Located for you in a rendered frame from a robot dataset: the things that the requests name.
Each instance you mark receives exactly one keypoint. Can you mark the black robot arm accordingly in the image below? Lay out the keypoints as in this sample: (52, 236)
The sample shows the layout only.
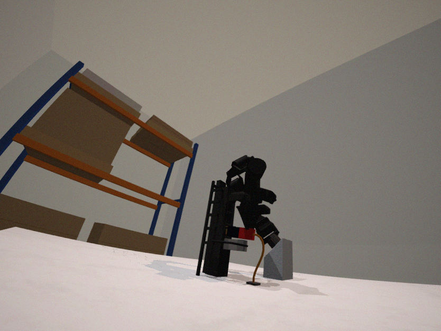
(254, 168)

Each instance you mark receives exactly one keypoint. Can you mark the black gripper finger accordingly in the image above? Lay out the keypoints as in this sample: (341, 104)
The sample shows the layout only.
(254, 217)
(246, 213)

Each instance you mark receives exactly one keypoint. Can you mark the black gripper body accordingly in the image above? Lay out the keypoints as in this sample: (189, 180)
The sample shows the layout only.
(246, 198)

